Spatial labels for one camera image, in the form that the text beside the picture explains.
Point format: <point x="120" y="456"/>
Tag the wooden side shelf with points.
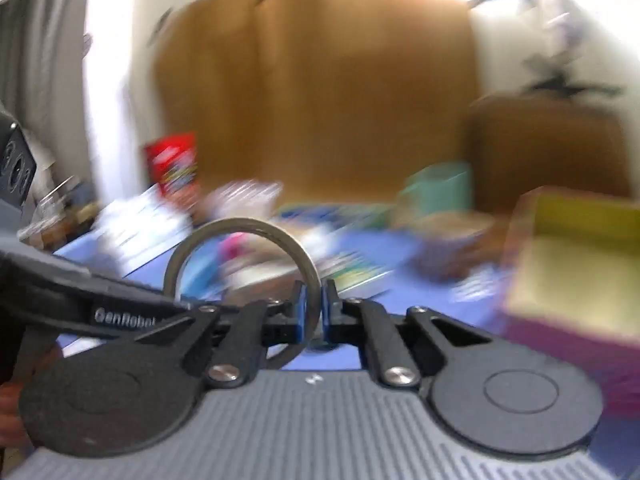
<point x="55" y="215"/>

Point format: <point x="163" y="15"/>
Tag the red snack box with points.
<point x="172" y="165"/>

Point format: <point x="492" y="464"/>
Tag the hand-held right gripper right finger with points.
<point x="327" y="312"/>

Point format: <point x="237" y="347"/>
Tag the green plastic mug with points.
<point x="440" y="187"/>

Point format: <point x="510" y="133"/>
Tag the black wall decoration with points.
<point x="560" y="70"/>

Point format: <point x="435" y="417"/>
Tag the grey curtain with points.
<point x="40" y="50"/>

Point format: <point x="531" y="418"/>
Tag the printed flat packet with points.
<point x="357" y="272"/>

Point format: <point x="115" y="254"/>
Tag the person's left hand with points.
<point x="10" y="412"/>

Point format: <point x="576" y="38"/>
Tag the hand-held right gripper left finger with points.
<point x="300" y="312"/>

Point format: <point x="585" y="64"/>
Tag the blue green wrap box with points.
<point x="330" y="215"/>

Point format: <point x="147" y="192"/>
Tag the wooden board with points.
<point x="320" y="90"/>

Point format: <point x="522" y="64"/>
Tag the brown wooden chair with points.
<point x="545" y="150"/>

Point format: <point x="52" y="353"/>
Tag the purple and yellow box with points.
<point x="570" y="270"/>

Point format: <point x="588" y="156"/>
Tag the white tissue pack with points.
<point x="135" y="230"/>

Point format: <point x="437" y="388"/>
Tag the bagged disposable cups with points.
<point x="245" y="197"/>

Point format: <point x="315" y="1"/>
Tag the pink cup with brown lid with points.
<point x="455" y="245"/>

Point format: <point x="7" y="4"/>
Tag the pink yarn ball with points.
<point x="234" y="246"/>

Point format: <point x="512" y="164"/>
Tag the white sheer curtain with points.
<point x="120" y="60"/>

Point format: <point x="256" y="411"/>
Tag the white printed label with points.
<point x="475" y="287"/>

